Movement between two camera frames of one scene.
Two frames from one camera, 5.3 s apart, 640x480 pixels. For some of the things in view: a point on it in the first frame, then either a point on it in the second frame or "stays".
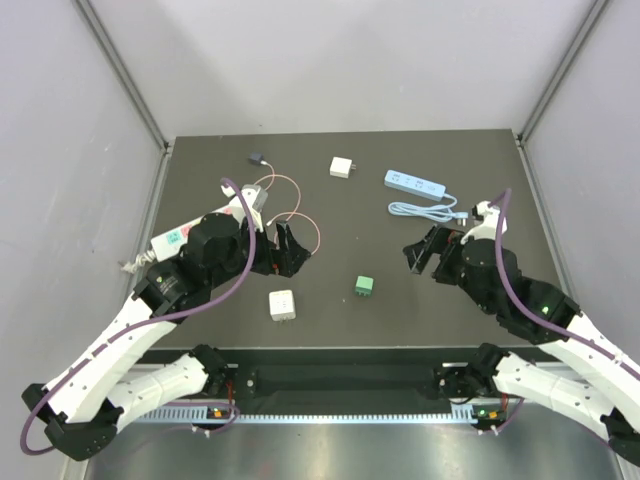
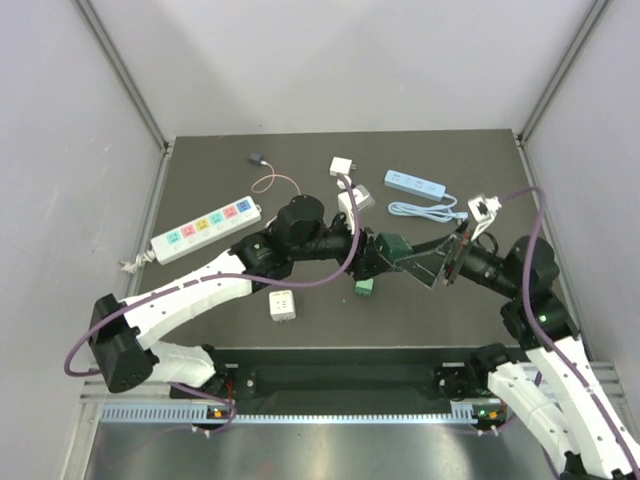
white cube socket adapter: [282, 305] stays
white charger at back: [342, 167] stays
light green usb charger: [364, 286] stays
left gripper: [283, 263] → [368, 262]
